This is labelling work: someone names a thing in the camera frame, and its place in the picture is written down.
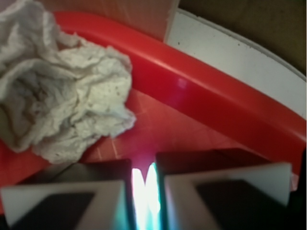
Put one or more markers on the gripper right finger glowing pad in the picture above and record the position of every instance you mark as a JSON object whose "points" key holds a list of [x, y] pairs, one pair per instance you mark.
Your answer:
{"points": [[229, 189]]}

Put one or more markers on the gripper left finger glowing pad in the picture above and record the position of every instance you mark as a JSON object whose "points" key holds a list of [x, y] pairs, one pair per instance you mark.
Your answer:
{"points": [[77, 196]]}

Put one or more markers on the red plastic tray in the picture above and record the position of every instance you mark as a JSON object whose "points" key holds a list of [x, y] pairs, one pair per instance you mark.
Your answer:
{"points": [[183, 104]]}

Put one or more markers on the crumpled white paper towel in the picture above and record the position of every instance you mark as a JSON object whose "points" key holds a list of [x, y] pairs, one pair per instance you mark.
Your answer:
{"points": [[59, 93]]}

